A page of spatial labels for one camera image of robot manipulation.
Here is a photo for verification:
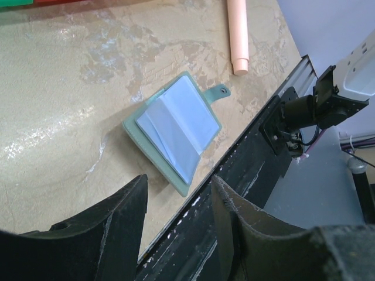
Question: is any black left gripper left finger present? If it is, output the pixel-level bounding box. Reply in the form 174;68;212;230
1;174;148;280

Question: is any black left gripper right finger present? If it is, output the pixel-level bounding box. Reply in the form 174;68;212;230
210;174;375;281

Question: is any teal leather card holder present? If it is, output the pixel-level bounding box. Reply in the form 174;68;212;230
122;71;231;197

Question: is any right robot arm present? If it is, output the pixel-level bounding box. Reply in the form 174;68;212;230
260;33;374;155

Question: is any pink microphone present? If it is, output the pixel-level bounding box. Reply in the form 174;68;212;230
227;0;249;76

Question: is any red plastic bin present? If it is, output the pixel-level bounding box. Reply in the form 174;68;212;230
33;0;69;5

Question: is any green plastic bin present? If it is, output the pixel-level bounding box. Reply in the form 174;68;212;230
0;0;33;7

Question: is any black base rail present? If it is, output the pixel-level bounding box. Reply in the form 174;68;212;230
135;96;291;280

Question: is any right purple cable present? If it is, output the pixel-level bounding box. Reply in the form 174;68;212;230
295;128;375;160

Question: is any aluminium frame rail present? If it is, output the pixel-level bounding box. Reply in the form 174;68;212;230
272;55;318;97

